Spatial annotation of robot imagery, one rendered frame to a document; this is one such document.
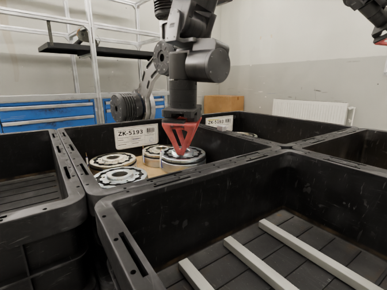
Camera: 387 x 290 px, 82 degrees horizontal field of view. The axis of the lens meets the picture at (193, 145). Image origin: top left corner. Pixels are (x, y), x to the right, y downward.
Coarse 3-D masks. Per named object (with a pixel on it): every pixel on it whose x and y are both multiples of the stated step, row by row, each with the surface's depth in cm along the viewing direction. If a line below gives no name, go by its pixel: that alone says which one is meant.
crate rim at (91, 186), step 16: (64, 128) 52; (80, 128) 54; (208, 128) 52; (64, 144) 38; (256, 144) 40; (272, 144) 38; (80, 160) 31; (224, 160) 31; (80, 176) 25; (160, 176) 25; (176, 176) 26; (96, 192) 22; (112, 192) 22
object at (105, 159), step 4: (104, 156) 52; (108, 156) 52; (112, 156) 53; (116, 156) 53; (120, 156) 52; (104, 160) 50; (108, 160) 50; (112, 160) 50; (116, 160) 50; (120, 160) 51
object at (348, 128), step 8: (224, 112) 79; (232, 112) 81; (240, 112) 83; (248, 112) 79; (296, 120) 65; (304, 120) 63; (216, 128) 52; (352, 128) 52; (248, 136) 44; (320, 136) 44; (328, 136) 44; (280, 144) 38; (288, 144) 38; (296, 144) 38
